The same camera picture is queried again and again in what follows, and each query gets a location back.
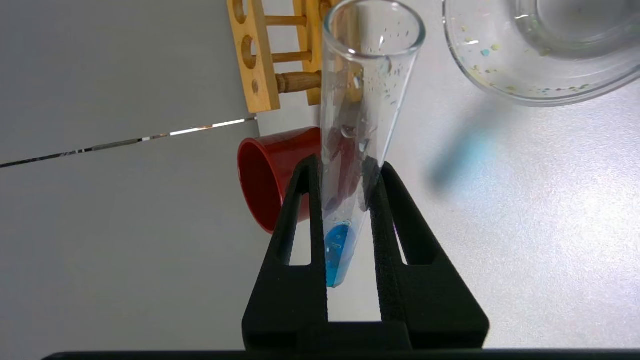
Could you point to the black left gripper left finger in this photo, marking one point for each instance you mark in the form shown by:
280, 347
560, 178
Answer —
295, 305

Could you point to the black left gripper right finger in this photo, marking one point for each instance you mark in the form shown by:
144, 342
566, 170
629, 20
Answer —
425, 305

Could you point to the test tube with blue pigment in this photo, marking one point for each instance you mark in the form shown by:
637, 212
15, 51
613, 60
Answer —
370, 90

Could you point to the wooden test tube rack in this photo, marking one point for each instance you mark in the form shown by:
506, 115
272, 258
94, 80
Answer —
260, 75

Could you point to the dark red cup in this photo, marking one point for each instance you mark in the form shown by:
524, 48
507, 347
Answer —
265, 180

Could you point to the clear glass dish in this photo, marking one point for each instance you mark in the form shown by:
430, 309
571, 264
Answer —
525, 75

